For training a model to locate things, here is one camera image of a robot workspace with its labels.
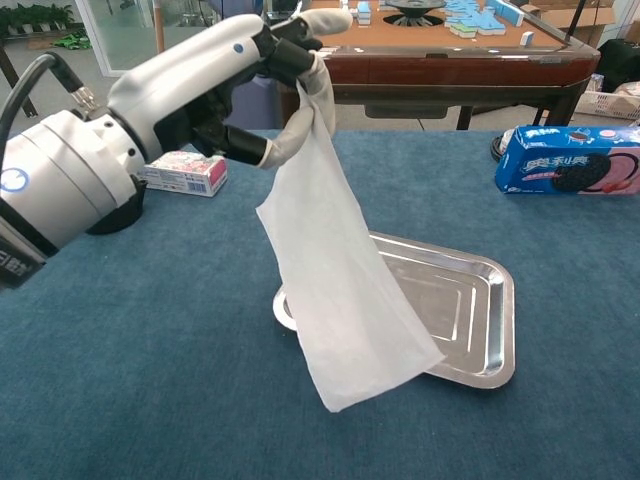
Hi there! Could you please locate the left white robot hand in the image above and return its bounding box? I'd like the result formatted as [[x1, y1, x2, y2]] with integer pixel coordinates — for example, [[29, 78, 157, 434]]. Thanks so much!
[[107, 8, 354, 169]]

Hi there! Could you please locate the white paper sheet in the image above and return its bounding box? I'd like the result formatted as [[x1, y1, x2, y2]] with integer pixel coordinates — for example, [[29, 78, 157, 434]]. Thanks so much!
[[255, 79, 447, 414]]

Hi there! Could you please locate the rectangular metal tray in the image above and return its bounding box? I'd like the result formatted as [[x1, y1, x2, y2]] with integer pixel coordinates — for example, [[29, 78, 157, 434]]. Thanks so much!
[[272, 230, 517, 390]]

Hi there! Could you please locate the orange wooden pole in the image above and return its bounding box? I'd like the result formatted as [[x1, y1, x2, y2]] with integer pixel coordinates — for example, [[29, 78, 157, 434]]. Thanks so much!
[[152, 0, 169, 54]]

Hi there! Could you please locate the white framed glass partition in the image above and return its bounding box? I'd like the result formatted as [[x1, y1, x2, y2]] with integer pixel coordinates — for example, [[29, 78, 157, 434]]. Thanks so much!
[[74, 0, 221, 79]]

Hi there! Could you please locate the floral cling film box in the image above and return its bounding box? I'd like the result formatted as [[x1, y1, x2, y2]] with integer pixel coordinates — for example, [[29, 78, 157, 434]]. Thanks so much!
[[135, 149, 229, 198]]

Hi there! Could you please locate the green item on floor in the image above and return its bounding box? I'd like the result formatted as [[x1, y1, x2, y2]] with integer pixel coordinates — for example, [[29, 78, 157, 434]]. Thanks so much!
[[52, 29, 92, 50]]

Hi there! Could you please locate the row of potted plants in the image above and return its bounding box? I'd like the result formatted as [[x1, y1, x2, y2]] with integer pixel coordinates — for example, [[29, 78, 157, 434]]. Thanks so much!
[[0, 3, 76, 36]]

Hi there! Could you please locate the black slanted table leg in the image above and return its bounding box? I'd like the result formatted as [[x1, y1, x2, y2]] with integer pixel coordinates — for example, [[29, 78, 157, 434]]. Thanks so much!
[[0, 43, 39, 119]]

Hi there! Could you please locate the small group of mahjong tiles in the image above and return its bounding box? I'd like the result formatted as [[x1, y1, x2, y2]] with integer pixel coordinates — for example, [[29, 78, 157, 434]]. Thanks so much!
[[339, 0, 374, 26]]

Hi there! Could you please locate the black mahjong centre dial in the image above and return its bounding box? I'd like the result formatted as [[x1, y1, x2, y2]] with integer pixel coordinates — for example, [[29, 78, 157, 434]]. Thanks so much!
[[382, 0, 447, 27]]

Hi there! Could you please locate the brown mahjong table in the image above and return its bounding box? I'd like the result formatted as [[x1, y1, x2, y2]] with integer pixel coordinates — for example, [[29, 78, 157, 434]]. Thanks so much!
[[269, 0, 601, 132]]

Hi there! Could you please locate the pile of blue mahjong tiles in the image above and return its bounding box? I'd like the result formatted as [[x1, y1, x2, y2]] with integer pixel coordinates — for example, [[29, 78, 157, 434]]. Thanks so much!
[[443, 0, 525, 40]]

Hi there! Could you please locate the blue felt table cover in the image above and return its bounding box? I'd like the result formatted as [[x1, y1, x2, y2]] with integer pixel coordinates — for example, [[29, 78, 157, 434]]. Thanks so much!
[[0, 130, 640, 480]]

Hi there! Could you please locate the blue Oreo cookie box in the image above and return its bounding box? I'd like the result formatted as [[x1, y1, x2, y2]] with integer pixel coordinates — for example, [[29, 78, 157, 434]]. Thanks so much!
[[494, 124, 640, 196]]

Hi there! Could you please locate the black tripod stand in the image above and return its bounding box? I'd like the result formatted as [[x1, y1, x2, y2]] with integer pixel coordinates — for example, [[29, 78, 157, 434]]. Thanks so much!
[[564, 0, 587, 49]]

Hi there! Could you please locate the cardboard box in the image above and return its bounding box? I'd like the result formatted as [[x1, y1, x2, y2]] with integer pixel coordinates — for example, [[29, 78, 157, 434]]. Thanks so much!
[[524, 0, 619, 49]]

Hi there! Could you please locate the white plastic basket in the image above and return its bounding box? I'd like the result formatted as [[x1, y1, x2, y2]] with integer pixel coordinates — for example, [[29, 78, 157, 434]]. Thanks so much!
[[574, 89, 640, 120]]

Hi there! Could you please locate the black bag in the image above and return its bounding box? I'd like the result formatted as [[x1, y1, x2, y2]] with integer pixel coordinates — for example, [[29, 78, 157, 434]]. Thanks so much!
[[597, 38, 640, 94]]

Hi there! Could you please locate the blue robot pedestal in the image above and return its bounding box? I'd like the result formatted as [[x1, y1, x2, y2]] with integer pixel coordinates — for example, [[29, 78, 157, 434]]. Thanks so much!
[[207, 0, 279, 130]]

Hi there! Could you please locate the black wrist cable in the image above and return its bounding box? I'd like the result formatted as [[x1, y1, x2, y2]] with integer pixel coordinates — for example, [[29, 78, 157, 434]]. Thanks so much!
[[0, 52, 96, 146]]

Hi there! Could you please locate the black teapot with handle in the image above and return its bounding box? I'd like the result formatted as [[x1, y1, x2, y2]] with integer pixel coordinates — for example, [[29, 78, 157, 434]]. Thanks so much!
[[87, 177, 149, 236]]

